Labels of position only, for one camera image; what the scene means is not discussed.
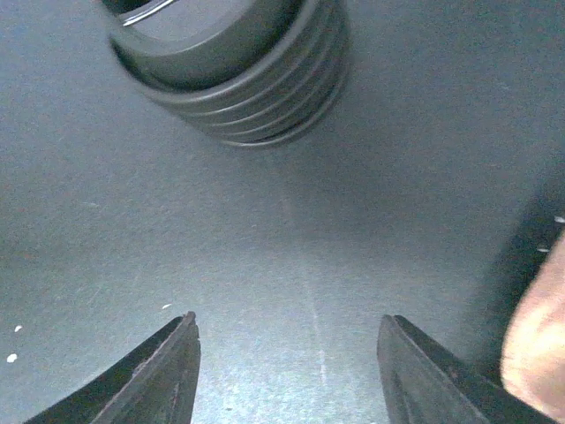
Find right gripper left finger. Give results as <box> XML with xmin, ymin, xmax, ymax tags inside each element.
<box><xmin>28</xmin><ymin>312</ymin><xmax>201</xmax><ymax>423</ymax></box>

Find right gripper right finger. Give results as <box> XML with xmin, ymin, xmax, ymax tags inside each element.
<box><xmin>377</xmin><ymin>314</ymin><xmax>554</xmax><ymax>424</ymax></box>

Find stack of black lids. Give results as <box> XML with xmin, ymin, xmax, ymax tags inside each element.
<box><xmin>99</xmin><ymin>1</ymin><xmax>350</xmax><ymax>147</ymax></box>

